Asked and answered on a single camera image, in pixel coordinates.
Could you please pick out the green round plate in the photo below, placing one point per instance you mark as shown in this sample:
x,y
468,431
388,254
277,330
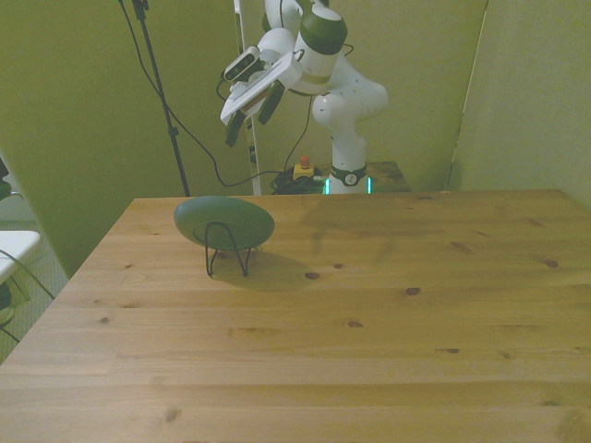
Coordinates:
x,y
221,213

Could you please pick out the white side furniture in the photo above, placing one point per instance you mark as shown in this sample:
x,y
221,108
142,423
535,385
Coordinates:
x,y
16,249

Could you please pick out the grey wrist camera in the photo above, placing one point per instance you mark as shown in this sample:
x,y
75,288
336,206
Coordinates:
x,y
241,64

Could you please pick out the small brown robot base table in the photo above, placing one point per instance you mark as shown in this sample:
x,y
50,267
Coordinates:
x,y
390,175

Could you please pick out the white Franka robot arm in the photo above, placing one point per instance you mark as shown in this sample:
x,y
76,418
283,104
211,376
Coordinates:
x,y
351,101

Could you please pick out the yellow emergency stop box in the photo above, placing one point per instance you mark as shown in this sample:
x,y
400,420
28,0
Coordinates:
x,y
304,170

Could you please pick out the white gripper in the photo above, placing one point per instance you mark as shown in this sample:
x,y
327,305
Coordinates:
x,y
258,85

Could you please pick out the black tripod camera pole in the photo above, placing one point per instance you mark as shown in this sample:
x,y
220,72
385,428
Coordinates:
x,y
159,87

